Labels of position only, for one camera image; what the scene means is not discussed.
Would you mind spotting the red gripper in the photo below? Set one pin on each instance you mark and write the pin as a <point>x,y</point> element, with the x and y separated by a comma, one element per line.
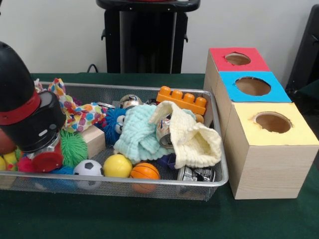
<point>48,162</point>

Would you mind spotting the mint green cloth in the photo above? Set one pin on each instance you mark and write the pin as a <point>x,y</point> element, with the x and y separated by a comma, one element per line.
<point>137,134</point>

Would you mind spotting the orange rubber toy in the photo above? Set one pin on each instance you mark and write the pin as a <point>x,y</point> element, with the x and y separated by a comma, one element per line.
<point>184,101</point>

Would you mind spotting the cream yellow cloth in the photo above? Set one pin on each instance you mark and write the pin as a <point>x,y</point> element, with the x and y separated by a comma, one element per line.
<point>197,144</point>

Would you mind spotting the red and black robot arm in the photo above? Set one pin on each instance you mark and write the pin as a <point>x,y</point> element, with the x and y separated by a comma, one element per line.
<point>25,109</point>

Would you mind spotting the clear mesh bin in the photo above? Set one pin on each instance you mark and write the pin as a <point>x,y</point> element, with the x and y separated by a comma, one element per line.
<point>189,191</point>

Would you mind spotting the wooden box with three holes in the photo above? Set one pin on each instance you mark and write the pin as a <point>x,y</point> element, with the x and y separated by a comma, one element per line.
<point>269,159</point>

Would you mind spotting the blue spiky ball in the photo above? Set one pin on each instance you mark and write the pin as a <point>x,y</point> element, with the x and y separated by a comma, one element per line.
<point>64,170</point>

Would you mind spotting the pink spiky ball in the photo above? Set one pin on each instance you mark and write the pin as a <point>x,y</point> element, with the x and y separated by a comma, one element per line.
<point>25,165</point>

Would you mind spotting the green spiky ball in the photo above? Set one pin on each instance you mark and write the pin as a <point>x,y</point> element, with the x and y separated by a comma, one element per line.
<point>75,148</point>

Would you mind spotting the small soccer ball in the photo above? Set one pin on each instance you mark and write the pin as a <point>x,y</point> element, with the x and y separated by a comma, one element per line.
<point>88,169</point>

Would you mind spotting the brown toy football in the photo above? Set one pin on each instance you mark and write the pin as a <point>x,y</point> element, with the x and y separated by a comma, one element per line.
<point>5,143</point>

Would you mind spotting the polka dot cloth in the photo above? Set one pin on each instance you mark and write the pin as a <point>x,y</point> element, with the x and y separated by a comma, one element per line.
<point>79,115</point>

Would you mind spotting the yellow ball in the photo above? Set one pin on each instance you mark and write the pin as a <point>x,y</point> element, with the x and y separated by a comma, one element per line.
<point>117,166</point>

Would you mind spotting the small orange basketball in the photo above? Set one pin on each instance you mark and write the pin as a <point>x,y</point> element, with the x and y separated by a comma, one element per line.
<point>144,172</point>

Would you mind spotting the silver can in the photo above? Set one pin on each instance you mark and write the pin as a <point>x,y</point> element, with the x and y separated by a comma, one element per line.
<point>163,132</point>

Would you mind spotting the black chair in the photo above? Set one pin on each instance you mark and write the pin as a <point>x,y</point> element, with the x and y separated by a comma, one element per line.
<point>306,55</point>

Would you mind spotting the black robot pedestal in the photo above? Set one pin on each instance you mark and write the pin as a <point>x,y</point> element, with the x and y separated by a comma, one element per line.
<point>144,40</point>

